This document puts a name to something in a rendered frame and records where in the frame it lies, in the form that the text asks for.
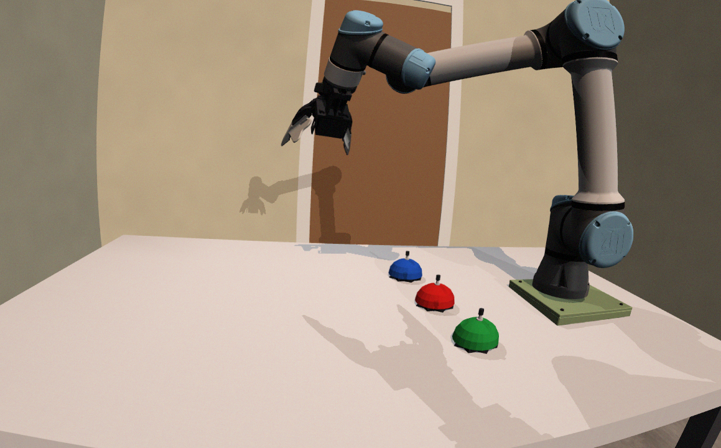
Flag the green dome bell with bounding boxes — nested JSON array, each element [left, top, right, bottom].
[[452, 308, 499, 354]]

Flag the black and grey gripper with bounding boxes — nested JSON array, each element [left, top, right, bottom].
[[281, 76, 357, 155]]

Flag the blue dome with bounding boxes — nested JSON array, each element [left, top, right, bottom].
[[389, 251, 422, 282]]

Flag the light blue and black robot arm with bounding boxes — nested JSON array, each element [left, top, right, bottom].
[[324, 0, 633, 299]]

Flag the red dome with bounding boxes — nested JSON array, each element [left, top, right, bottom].
[[415, 274, 455, 312]]

